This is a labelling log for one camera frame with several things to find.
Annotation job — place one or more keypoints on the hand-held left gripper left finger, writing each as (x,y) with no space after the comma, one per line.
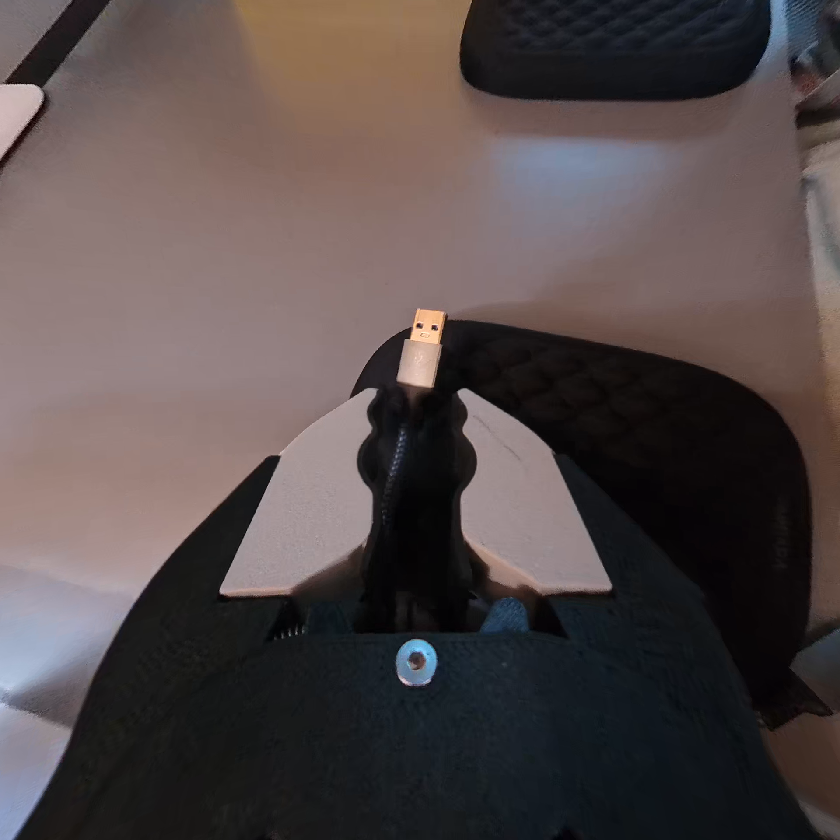
(308,512)

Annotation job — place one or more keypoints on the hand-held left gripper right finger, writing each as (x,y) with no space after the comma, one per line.
(525,512)

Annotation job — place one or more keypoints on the black quilted pad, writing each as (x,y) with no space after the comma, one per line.
(656,426)
(610,46)

